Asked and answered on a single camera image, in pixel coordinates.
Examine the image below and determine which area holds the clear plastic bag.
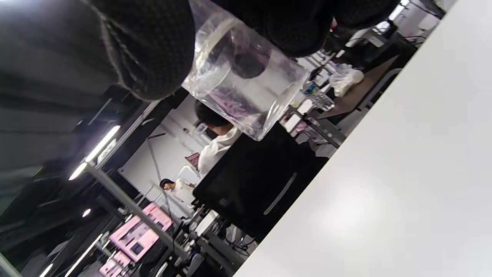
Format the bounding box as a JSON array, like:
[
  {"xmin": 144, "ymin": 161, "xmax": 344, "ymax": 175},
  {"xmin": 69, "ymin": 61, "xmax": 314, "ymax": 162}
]
[{"xmin": 330, "ymin": 63, "xmax": 365, "ymax": 97}]

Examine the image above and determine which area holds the brown side table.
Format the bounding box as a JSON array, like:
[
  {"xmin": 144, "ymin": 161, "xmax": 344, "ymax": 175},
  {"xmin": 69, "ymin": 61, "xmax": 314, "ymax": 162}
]
[{"xmin": 319, "ymin": 56, "xmax": 402, "ymax": 120}]

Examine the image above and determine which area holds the person's right hand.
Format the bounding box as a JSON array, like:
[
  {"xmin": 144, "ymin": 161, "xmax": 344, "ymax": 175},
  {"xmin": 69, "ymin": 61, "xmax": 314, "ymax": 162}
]
[{"xmin": 0, "ymin": 0, "xmax": 400, "ymax": 101}]

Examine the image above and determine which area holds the clear conical bottle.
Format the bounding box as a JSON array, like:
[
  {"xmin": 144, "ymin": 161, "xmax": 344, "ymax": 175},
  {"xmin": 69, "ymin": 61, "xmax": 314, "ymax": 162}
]
[{"xmin": 181, "ymin": 0, "xmax": 310, "ymax": 141}]

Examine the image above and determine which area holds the black mesh office chair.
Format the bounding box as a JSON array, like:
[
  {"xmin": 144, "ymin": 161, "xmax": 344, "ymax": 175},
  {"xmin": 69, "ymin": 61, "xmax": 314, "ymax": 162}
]
[{"xmin": 192, "ymin": 123, "xmax": 329, "ymax": 243}]

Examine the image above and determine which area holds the plastic water bottle green cap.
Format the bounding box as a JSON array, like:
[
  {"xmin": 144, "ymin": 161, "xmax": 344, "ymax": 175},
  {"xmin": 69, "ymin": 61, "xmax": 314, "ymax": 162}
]
[{"xmin": 302, "ymin": 81, "xmax": 335, "ymax": 112}]

